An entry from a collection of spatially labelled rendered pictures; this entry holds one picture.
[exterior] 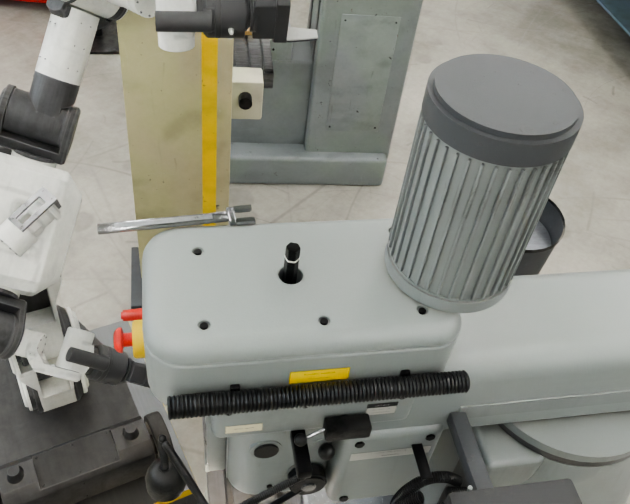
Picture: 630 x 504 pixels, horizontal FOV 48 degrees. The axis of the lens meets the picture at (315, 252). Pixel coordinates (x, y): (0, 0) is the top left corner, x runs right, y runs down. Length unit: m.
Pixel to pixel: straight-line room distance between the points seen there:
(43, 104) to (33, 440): 1.28
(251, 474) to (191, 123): 1.88
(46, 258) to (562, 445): 1.06
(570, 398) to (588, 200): 3.39
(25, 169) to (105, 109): 3.26
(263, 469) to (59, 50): 0.90
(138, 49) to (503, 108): 2.05
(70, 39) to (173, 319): 0.71
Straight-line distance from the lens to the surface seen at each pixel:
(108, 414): 2.50
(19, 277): 1.52
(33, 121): 1.54
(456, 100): 0.90
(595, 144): 5.23
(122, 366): 1.80
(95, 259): 3.76
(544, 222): 3.55
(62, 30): 1.53
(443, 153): 0.91
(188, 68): 2.84
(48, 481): 2.39
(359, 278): 1.08
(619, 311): 1.39
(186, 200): 3.24
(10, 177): 1.53
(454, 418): 1.28
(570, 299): 1.36
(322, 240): 1.13
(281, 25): 1.33
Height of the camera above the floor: 2.67
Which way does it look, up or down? 45 degrees down
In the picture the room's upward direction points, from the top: 9 degrees clockwise
